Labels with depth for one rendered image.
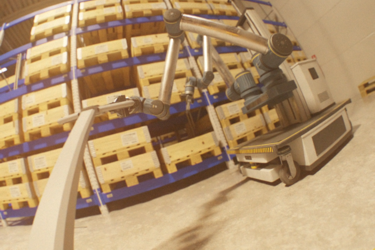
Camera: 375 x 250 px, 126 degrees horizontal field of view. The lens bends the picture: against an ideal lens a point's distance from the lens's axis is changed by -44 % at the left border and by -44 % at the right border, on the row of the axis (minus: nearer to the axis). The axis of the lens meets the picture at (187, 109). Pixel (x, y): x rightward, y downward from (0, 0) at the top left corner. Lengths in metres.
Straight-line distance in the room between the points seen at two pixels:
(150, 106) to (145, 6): 2.62
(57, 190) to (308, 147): 1.32
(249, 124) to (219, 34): 1.85
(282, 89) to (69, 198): 1.43
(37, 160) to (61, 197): 2.35
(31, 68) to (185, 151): 2.75
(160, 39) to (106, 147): 1.88
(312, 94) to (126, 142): 2.16
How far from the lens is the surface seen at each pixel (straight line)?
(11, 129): 2.96
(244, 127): 2.79
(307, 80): 1.81
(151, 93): 2.41
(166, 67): 1.42
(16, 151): 2.94
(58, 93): 2.65
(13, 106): 3.06
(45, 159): 2.53
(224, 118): 2.61
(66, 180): 0.31
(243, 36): 1.32
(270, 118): 3.23
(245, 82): 1.88
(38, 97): 2.79
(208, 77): 1.77
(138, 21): 3.28
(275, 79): 1.51
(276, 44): 1.31
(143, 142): 2.21
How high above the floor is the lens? 0.54
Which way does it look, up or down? 12 degrees up
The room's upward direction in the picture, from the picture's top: 19 degrees counter-clockwise
